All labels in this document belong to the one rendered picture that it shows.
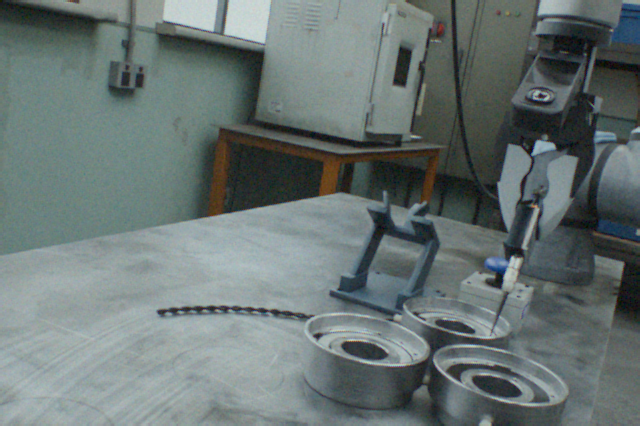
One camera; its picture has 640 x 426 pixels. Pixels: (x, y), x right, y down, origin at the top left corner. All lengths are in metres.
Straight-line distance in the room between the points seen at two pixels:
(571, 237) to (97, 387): 0.77
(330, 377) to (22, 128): 1.85
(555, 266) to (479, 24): 3.52
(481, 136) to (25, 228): 2.97
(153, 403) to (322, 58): 2.52
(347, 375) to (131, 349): 0.18
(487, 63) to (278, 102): 1.82
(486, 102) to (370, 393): 3.97
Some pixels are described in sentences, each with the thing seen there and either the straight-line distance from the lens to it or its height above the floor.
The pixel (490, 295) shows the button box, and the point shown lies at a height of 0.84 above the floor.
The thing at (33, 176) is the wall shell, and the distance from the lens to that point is 2.33.
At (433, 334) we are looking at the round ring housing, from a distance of 0.62.
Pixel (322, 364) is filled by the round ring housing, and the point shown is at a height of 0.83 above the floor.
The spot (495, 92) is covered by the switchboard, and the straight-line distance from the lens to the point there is 4.42.
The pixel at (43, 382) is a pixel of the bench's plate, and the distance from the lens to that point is 0.52.
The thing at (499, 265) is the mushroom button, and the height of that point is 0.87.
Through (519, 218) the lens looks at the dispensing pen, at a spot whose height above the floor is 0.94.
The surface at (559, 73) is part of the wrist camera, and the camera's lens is 0.66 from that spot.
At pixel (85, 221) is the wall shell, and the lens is 2.54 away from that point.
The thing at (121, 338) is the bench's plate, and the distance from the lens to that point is 0.60.
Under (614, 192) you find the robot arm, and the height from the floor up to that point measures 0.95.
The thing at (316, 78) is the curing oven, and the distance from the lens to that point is 2.93.
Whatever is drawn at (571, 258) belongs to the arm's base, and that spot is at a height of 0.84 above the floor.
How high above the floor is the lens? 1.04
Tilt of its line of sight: 11 degrees down
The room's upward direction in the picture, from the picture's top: 10 degrees clockwise
